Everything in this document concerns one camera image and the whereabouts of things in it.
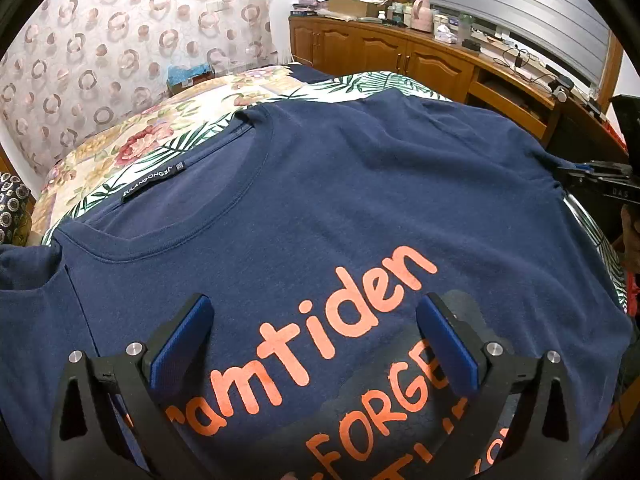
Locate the dark circle patterned pillow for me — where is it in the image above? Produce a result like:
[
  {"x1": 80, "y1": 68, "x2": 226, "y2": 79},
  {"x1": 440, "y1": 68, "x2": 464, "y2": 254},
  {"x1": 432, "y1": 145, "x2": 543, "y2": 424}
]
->
[{"x1": 0, "y1": 172, "x2": 36, "y2": 248}]

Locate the person's right hand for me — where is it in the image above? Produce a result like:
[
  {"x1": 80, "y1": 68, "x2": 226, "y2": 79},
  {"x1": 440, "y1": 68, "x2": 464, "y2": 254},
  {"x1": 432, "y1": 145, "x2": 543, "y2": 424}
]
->
[{"x1": 621, "y1": 206, "x2": 640, "y2": 242}]

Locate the circle patterned sheer curtain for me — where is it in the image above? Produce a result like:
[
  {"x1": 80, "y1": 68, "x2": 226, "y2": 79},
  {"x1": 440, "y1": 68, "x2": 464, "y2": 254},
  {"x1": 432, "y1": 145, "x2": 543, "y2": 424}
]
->
[{"x1": 0, "y1": 0, "x2": 281, "y2": 176}]

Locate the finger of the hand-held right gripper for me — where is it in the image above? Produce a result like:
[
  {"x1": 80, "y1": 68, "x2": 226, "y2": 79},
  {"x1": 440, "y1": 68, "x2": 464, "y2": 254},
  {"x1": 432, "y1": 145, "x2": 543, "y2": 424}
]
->
[{"x1": 552, "y1": 159, "x2": 632, "y2": 186}]

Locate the cardboard box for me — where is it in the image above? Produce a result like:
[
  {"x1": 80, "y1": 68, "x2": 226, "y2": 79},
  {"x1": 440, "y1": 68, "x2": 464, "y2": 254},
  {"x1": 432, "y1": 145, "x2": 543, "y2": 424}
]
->
[{"x1": 327, "y1": 0, "x2": 381, "y2": 18}]

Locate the green leaf print blanket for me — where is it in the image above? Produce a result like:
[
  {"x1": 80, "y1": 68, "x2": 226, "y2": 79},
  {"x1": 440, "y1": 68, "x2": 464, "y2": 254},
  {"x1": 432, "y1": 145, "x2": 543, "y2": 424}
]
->
[{"x1": 40, "y1": 71, "x2": 632, "y2": 313}]

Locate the floral bedspread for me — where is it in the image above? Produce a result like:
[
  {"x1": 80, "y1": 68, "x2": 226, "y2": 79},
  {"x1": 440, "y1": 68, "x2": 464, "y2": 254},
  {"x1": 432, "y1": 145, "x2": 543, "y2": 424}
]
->
[{"x1": 30, "y1": 62, "x2": 351, "y2": 246}]

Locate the wooden cabinet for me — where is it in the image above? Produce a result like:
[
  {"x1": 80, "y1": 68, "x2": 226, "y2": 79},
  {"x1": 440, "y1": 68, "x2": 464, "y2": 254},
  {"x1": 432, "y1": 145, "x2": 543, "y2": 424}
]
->
[{"x1": 289, "y1": 12, "x2": 626, "y2": 161}]

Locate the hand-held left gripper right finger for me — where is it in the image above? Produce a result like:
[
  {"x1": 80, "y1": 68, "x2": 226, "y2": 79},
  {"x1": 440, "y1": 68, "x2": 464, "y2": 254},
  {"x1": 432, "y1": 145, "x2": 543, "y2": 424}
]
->
[{"x1": 416, "y1": 291, "x2": 586, "y2": 480}]

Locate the blue tissue box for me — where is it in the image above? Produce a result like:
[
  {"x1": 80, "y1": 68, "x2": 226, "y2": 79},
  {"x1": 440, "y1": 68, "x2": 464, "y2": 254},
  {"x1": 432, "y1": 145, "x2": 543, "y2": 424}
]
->
[{"x1": 166, "y1": 63, "x2": 215, "y2": 97}]

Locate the navy printed t-shirt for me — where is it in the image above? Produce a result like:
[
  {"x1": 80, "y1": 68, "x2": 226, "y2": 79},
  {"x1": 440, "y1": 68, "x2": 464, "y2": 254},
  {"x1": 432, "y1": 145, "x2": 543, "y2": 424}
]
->
[{"x1": 0, "y1": 95, "x2": 636, "y2": 480}]

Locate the pink kettle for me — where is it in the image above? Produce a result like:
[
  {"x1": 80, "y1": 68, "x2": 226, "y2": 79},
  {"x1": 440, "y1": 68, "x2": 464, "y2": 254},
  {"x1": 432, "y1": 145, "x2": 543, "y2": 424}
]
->
[{"x1": 411, "y1": 0, "x2": 432, "y2": 31}]

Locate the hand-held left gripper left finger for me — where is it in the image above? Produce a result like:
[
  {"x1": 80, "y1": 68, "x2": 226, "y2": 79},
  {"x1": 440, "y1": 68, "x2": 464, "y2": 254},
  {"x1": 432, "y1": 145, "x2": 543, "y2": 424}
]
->
[{"x1": 54, "y1": 292, "x2": 223, "y2": 480}]

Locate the black power adapter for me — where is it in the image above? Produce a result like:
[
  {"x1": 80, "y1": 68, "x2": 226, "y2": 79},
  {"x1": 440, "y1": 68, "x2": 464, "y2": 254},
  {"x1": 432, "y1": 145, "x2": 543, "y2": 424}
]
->
[{"x1": 500, "y1": 47, "x2": 532, "y2": 68}]

